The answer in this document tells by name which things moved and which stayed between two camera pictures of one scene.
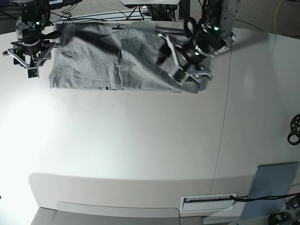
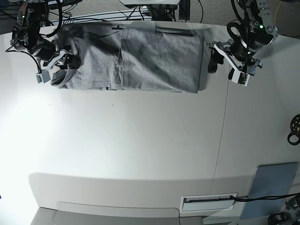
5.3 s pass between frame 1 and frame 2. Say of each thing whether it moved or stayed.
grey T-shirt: stayed
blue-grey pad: stayed
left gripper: moved
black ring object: stayed
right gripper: moved
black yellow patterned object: stayed
